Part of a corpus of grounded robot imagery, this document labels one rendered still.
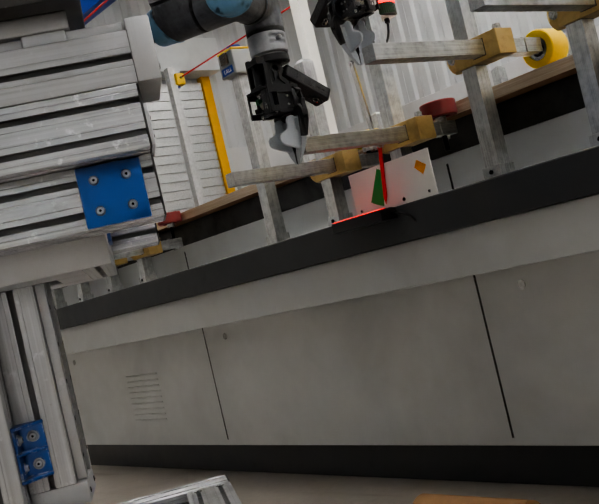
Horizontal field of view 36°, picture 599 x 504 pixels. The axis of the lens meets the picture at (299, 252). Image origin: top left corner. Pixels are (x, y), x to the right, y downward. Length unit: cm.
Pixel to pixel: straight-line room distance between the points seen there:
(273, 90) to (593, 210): 63
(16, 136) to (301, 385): 170
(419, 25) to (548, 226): 969
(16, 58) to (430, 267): 106
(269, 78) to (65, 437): 76
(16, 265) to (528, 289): 117
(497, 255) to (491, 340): 38
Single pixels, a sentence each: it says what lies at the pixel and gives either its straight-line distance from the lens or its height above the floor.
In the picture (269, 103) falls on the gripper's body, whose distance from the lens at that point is 177.
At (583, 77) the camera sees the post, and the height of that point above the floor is 82.
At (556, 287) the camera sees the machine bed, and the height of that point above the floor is 45.
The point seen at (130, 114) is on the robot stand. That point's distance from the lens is 129.
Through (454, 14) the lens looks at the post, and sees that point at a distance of 190.
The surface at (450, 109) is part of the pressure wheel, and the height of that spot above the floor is 88.
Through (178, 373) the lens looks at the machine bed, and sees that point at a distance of 342.
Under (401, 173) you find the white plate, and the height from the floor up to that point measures 77.
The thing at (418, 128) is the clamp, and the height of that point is 84.
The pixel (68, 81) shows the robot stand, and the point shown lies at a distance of 130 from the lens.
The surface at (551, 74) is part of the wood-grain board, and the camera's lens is 196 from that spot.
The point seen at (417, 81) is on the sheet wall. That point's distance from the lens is 1145.
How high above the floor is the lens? 59
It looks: 2 degrees up
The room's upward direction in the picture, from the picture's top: 13 degrees counter-clockwise
